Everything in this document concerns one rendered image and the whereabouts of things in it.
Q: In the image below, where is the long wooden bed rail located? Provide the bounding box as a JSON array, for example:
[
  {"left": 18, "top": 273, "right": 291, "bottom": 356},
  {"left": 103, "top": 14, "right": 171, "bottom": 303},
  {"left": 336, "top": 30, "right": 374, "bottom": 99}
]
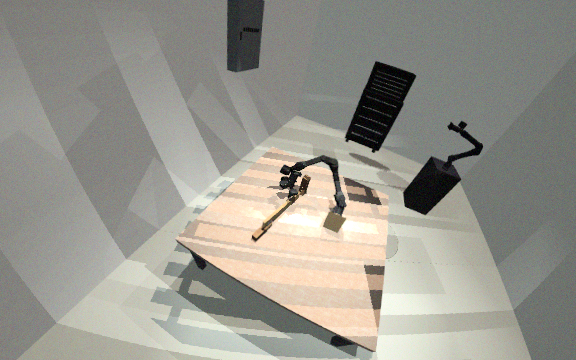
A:
[{"left": 261, "top": 191, "right": 300, "bottom": 228}]

